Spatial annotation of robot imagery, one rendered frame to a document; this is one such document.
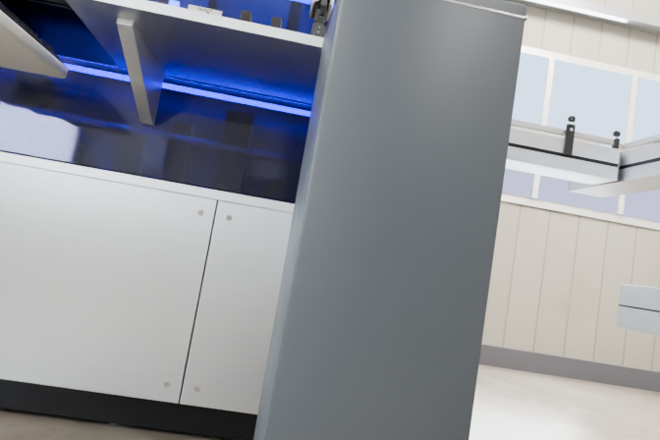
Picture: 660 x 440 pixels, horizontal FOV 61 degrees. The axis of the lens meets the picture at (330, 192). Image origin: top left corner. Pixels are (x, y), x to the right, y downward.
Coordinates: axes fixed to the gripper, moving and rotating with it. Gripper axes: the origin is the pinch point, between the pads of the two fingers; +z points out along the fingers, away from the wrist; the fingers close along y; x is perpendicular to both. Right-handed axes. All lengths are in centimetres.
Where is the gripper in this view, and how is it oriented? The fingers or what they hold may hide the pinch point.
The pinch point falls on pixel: (317, 34)
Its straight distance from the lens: 139.6
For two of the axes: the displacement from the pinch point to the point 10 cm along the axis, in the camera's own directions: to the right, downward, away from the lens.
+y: 1.2, -0.9, -9.9
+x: 9.8, 1.8, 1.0
